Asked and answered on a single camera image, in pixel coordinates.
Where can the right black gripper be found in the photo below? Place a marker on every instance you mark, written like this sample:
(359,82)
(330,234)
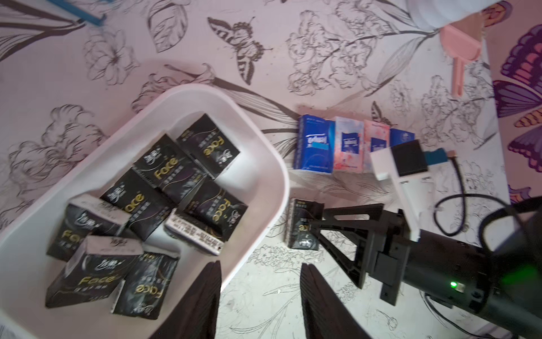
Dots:
(384,253)

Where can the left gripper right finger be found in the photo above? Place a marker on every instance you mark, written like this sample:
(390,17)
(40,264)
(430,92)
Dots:
(324,314)

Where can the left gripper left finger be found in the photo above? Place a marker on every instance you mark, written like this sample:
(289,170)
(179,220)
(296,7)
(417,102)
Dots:
(195,316)

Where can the black Face tissue pack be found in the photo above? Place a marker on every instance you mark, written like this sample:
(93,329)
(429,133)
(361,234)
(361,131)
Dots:
(94,271)
(206,144)
(86,215)
(166,167)
(148,208)
(142,292)
(214,206)
(299,217)

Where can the blue pocket tissue pack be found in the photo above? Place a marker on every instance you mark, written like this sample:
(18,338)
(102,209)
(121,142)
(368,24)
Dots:
(315,145)

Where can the light pink tissue pack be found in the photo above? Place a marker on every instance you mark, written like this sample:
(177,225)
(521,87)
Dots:
(376,137)

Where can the pink white tissue pack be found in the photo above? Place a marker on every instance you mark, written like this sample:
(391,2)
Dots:
(349,145)

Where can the blue cartoon tissue pack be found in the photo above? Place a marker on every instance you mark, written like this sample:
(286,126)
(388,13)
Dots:
(398,136)

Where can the white plastic storage box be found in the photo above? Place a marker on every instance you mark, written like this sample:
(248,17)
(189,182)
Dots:
(258,177)

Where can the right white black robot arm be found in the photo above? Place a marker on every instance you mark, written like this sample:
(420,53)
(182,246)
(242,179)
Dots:
(502,286)

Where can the pink brush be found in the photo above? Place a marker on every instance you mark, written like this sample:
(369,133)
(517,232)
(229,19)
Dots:
(462,42)

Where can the white pot with succulent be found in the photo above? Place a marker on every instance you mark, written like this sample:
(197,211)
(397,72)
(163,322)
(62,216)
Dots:
(429,15)

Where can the blue yellow garden fork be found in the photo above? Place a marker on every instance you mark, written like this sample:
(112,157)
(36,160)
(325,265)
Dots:
(78,12)

